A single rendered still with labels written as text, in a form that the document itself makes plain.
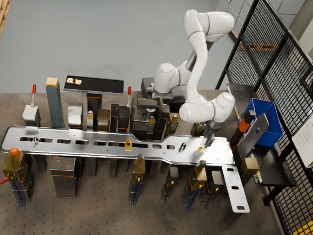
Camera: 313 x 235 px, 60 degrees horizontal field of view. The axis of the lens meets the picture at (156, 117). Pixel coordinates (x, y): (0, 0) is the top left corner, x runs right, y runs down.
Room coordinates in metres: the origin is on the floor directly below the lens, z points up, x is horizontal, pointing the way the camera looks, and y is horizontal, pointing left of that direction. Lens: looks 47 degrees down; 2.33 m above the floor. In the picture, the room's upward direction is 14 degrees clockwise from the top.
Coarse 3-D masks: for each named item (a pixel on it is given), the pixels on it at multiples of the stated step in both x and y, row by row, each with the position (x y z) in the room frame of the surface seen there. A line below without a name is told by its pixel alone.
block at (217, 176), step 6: (210, 174) 0.95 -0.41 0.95; (216, 174) 0.94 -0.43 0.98; (222, 174) 0.96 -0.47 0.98; (210, 180) 0.92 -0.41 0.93; (216, 180) 0.90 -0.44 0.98; (222, 180) 0.91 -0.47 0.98; (204, 186) 0.95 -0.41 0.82; (210, 186) 0.90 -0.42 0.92; (216, 186) 0.88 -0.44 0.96; (222, 186) 0.89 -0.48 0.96; (198, 192) 0.96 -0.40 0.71; (204, 192) 0.91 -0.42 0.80; (210, 192) 0.88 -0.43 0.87; (216, 192) 0.89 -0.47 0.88; (204, 198) 0.88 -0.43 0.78; (210, 198) 0.88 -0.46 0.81; (204, 204) 0.88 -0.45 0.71; (210, 204) 0.89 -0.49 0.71
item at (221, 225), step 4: (240, 208) 0.76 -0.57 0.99; (228, 212) 0.77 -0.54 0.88; (232, 212) 0.75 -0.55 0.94; (236, 212) 0.73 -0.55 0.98; (228, 216) 0.76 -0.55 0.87; (232, 216) 0.73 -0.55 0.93; (236, 216) 0.74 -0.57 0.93; (240, 216) 0.74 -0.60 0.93; (224, 220) 0.76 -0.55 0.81; (228, 220) 0.74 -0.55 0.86; (232, 220) 0.74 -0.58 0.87; (220, 224) 0.76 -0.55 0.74; (224, 224) 0.74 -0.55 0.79; (228, 224) 0.74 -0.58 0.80; (220, 228) 0.74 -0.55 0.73; (224, 228) 0.74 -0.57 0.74
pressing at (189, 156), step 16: (16, 128) 0.90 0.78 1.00; (32, 128) 0.92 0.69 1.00; (48, 128) 0.95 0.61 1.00; (0, 144) 0.77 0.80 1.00; (16, 144) 0.79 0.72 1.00; (32, 144) 0.82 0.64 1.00; (48, 144) 0.85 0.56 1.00; (64, 144) 0.87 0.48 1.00; (160, 144) 1.05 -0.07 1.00; (176, 144) 1.08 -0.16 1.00; (192, 144) 1.11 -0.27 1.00; (224, 144) 1.18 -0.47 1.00; (176, 160) 0.96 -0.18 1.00; (192, 160) 0.99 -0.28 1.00; (208, 160) 1.02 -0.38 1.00; (224, 160) 1.05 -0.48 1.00
